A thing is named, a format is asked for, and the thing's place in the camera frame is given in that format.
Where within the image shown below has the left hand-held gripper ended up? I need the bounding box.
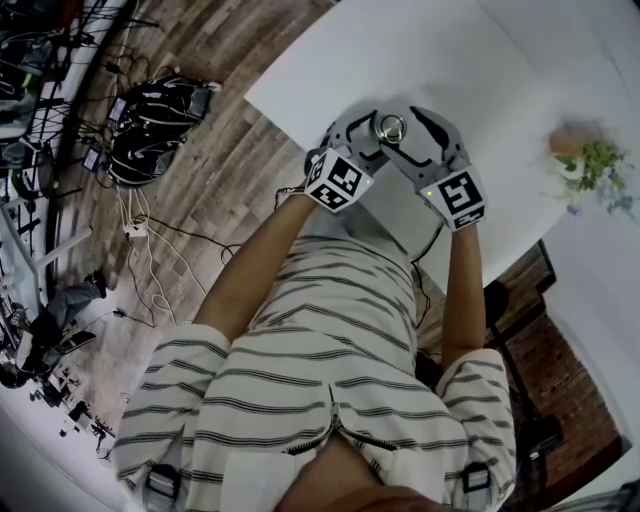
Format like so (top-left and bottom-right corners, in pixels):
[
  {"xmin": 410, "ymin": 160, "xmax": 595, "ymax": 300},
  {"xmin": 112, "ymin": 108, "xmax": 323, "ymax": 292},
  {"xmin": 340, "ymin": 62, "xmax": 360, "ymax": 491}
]
[{"xmin": 303, "ymin": 107, "xmax": 396, "ymax": 215}]

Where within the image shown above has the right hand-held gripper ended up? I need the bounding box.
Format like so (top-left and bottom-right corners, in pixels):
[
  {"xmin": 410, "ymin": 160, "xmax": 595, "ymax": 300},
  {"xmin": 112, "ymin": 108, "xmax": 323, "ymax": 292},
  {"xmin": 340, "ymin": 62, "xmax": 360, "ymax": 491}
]
[{"xmin": 384, "ymin": 105, "xmax": 489, "ymax": 233}]

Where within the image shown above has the small round metal object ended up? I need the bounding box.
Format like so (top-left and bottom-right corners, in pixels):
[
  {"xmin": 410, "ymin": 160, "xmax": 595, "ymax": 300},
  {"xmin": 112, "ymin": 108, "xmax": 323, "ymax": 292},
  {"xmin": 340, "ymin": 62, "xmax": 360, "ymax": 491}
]
[{"xmin": 372, "ymin": 113, "xmax": 409, "ymax": 145}]

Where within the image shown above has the person's left forearm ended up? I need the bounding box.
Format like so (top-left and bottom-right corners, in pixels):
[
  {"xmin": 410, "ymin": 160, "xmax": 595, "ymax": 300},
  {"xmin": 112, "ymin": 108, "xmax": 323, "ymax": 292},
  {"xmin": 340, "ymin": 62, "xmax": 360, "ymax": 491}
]
[{"xmin": 192, "ymin": 192, "xmax": 321, "ymax": 344}]

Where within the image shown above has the person's right forearm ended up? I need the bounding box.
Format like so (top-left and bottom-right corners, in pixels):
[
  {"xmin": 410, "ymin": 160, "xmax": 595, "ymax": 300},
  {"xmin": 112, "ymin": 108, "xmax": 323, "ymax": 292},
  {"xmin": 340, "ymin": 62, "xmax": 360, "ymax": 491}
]
[{"xmin": 439, "ymin": 224, "xmax": 489, "ymax": 371}]

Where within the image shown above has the small potted flower plant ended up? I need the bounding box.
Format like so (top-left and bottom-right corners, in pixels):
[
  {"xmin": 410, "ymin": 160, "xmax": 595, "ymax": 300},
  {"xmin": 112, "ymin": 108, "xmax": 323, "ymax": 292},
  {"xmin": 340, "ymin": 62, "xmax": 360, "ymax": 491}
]
[{"xmin": 547, "ymin": 119, "xmax": 639, "ymax": 221}]

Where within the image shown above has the black standing fan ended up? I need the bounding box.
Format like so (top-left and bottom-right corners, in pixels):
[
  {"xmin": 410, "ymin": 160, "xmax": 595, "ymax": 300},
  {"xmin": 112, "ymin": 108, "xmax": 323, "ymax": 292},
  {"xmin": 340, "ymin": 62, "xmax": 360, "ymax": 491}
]
[{"xmin": 482, "ymin": 279, "xmax": 569, "ymax": 471}]

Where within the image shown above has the black backpack with white lines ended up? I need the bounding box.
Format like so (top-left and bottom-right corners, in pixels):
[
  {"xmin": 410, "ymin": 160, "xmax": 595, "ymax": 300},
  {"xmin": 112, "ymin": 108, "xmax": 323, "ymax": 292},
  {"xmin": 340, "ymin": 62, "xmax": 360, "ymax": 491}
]
[
  {"xmin": 124, "ymin": 74, "xmax": 212, "ymax": 134},
  {"xmin": 106, "ymin": 127, "xmax": 185, "ymax": 190}
]

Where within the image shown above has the person's striped shirt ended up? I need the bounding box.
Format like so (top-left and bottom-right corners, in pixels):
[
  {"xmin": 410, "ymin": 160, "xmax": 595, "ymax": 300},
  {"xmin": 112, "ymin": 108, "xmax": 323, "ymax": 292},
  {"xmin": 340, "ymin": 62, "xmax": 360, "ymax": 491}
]
[{"xmin": 112, "ymin": 234, "xmax": 519, "ymax": 512}]

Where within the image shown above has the person's neck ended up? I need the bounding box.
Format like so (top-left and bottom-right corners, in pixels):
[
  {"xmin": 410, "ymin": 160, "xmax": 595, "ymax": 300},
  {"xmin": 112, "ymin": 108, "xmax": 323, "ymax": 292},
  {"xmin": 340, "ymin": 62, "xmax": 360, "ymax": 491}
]
[{"xmin": 272, "ymin": 433, "xmax": 454, "ymax": 512}]

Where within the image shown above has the white side table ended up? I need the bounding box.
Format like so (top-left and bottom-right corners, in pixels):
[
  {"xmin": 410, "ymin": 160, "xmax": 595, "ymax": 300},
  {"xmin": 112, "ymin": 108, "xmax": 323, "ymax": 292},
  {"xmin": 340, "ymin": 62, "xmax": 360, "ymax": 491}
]
[{"xmin": 0, "ymin": 202, "xmax": 95, "ymax": 307}]

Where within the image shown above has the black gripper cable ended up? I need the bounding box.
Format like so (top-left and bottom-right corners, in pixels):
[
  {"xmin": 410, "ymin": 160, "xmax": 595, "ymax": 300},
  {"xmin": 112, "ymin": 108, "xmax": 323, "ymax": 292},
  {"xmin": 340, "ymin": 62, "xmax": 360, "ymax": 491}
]
[{"xmin": 408, "ymin": 219, "xmax": 447, "ymax": 331}]

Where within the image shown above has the grey shoulder strap buckle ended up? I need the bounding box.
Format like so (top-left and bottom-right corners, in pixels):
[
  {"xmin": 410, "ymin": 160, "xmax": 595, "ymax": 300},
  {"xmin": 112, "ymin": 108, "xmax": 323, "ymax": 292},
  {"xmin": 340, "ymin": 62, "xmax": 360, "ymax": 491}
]
[
  {"xmin": 144, "ymin": 464, "xmax": 179, "ymax": 506},
  {"xmin": 462, "ymin": 462, "xmax": 494, "ymax": 494}
]

